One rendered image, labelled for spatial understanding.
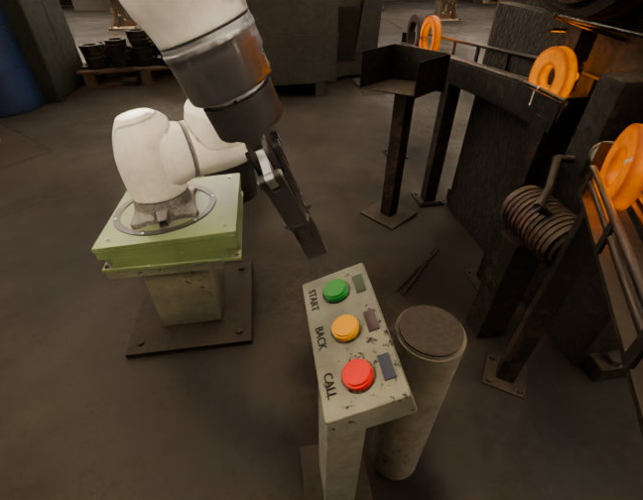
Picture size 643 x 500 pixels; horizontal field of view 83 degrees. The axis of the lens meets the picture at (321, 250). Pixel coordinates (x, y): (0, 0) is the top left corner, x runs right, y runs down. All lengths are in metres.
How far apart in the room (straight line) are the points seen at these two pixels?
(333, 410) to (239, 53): 0.40
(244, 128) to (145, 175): 0.69
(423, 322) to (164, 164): 0.74
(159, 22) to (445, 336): 0.57
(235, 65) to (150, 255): 0.77
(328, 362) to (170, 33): 0.41
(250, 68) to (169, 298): 1.00
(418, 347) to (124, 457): 0.85
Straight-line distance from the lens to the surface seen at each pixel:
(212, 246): 1.02
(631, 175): 0.81
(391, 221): 1.79
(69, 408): 1.36
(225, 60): 0.36
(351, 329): 0.52
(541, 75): 1.35
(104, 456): 1.23
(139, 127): 1.03
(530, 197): 1.09
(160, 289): 1.26
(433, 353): 0.63
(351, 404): 0.48
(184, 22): 0.36
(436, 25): 2.02
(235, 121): 0.38
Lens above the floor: 1.02
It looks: 39 degrees down
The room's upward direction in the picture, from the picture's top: straight up
